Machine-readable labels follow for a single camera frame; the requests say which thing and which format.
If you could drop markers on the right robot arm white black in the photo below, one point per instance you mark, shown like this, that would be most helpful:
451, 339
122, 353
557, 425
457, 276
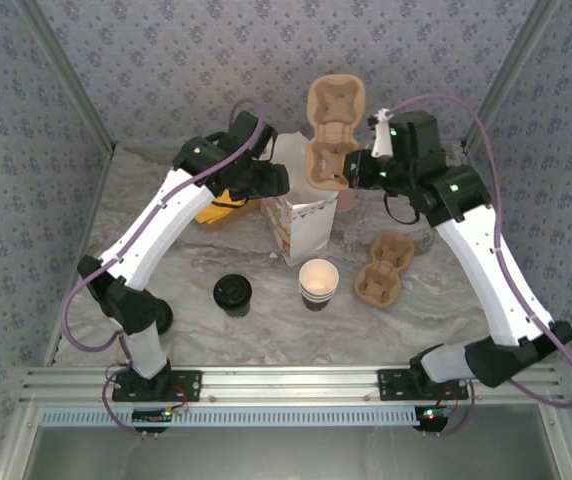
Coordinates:
491, 280

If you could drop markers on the small green circuit board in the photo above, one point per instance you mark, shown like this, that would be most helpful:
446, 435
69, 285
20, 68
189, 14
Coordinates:
151, 416
438, 414

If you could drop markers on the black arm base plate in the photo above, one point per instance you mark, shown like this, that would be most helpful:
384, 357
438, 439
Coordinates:
391, 385
191, 385

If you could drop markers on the aluminium frame leg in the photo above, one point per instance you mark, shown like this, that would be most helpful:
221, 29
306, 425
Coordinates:
558, 440
18, 440

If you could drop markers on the pink straw holder cup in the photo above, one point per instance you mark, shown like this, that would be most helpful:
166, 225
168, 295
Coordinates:
347, 202

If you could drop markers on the white paper takeout bag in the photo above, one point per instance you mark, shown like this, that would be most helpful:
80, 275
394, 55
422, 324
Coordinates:
311, 230

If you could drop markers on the stack of paper cups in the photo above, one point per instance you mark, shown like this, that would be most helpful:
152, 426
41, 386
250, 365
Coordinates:
318, 280

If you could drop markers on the brown cardboard cup carrier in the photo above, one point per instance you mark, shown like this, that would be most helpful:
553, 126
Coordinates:
383, 272
333, 130

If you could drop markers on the aluminium frame post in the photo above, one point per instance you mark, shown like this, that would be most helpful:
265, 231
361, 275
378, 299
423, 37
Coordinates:
508, 75
69, 75

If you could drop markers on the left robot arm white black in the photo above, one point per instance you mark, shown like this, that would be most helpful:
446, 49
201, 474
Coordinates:
156, 230

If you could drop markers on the black plastic cup lid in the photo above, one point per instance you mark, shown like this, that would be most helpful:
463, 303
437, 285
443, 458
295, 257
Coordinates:
231, 290

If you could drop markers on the grey metal shelf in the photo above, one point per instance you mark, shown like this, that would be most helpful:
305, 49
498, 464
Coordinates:
286, 455

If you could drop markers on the black paper coffee cup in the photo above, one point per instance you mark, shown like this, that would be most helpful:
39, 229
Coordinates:
238, 311

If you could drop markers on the aluminium mounting rail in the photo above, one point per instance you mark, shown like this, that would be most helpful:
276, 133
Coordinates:
286, 385

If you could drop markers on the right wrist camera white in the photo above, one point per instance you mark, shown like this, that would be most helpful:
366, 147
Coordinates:
383, 140

